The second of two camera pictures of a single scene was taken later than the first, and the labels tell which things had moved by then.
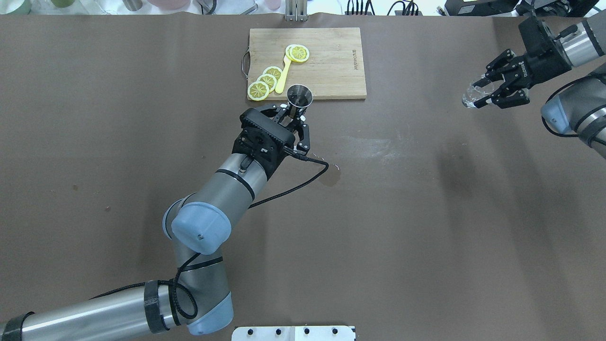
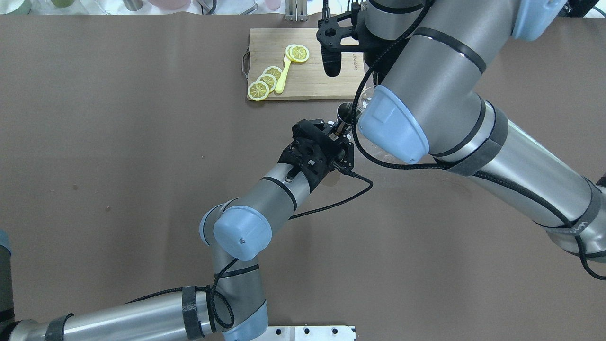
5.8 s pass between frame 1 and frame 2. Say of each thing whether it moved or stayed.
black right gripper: moved
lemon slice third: stayed
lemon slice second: stayed
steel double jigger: moved
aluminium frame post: stayed
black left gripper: moved
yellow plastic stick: stayed
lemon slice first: stayed
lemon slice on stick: stayed
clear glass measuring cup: moved
